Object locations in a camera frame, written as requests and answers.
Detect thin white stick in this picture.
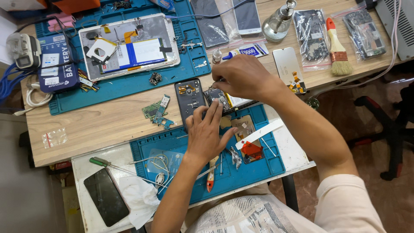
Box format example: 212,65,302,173
260,137,278,158

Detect pink cable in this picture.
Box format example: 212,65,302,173
336,0,402,90

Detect orange box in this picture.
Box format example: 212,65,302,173
36,0,101,15

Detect black phone back housing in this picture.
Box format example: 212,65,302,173
174,78,207,132

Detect black smartphone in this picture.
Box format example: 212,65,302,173
83,168,130,228

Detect green phone circuit board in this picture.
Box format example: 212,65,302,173
141,94,175,131

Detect glass alcohol dispenser bottle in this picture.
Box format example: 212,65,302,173
262,0,297,43

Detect bundle of blue cables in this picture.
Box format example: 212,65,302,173
0,62,28,105

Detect person's white shirt sleeve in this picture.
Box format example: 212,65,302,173
314,174,387,233

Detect orange handled paint brush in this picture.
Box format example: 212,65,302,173
326,17,354,77

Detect bagged phone frame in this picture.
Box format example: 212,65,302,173
331,3,387,63
292,9,332,72

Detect green handled screwdriver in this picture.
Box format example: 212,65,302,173
89,157,164,187

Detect silver screen panel with flex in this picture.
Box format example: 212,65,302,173
272,47,307,95

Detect person's printed shorts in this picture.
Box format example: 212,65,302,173
185,194,300,233

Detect white earphones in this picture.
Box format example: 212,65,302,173
127,154,171,189

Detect person's left hand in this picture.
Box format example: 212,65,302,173
185,100,239,164

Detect white coiled cable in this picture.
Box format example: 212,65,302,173
13,82,54,117

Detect grey metal device box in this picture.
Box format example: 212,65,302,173
375,0,414,61

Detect crumpled white tissue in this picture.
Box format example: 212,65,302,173
118,176,161,230

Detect crumpled foil piece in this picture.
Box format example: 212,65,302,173
229,146,243,170

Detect white paper strip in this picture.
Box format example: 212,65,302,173
235,118,285,150

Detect white power adapter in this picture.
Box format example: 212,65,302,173
6,32,42,69

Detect small clear plastic bag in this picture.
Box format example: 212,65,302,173
42,127,69,149

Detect orange handled pry tool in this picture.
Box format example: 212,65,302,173
206,156,220,193

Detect white smartphone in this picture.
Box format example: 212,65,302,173
232,0,262,36

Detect black cable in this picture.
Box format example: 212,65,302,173
14,16,80,70

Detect blue white glue tube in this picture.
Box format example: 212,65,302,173
222,43,270,61

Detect metal tweezers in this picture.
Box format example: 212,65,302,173
158,162,224,195

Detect opened white tablet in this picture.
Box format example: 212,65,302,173
78,13,181,82

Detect small blue repair mat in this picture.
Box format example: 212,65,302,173
130,104,286,205

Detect large blue repair mat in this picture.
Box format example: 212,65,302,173
34,0,212,116

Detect dark blue battery box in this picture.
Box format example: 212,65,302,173
37,34,81,94

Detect bunch of coloured flex strips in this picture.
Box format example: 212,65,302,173
77,69,101,93

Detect black office chair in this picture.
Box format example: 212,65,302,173
347,81,414,182

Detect person's right hand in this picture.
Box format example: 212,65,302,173
212,54,279,103

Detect clear plastic card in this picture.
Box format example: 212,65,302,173
145,148,185,177

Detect bagged dark phone screen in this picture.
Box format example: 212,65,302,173
190,0,244,50

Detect phone with battery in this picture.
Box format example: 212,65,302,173
204,87,260,114

